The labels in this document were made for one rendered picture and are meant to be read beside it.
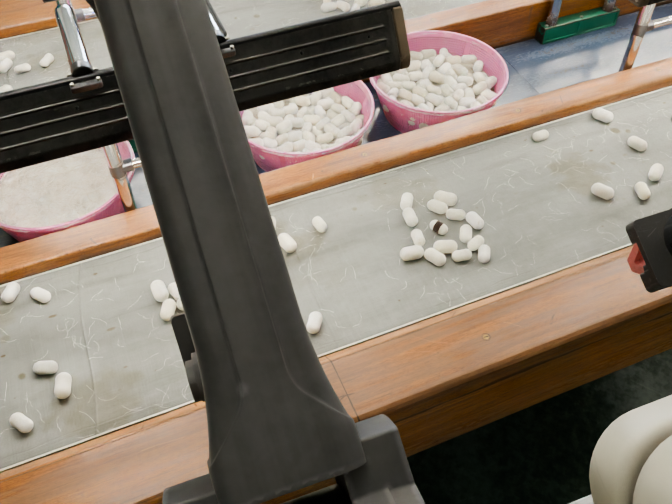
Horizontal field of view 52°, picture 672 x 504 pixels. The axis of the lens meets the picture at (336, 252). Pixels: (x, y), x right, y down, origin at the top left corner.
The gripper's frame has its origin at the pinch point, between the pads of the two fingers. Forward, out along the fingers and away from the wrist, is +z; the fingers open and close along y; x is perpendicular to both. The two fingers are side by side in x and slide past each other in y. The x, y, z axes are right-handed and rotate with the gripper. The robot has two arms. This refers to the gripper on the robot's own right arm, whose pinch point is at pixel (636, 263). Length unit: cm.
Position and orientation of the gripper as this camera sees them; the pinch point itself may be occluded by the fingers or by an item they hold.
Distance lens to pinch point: 78.8
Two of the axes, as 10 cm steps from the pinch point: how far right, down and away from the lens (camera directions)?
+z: -1.5, 2.6, 9.5
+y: -9.4, 2.7, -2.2
